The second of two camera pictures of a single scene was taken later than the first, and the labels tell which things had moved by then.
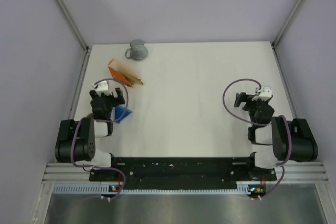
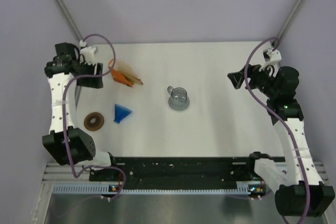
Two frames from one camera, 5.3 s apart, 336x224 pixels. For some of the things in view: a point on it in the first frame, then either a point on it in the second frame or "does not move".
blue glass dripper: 119,110 does not move
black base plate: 185,170 does not move
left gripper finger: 120,98 → 93,82
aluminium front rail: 295,172 does not move
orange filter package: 121,70 does not move
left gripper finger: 95,97 → 99,68
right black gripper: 243,97 → 254,71
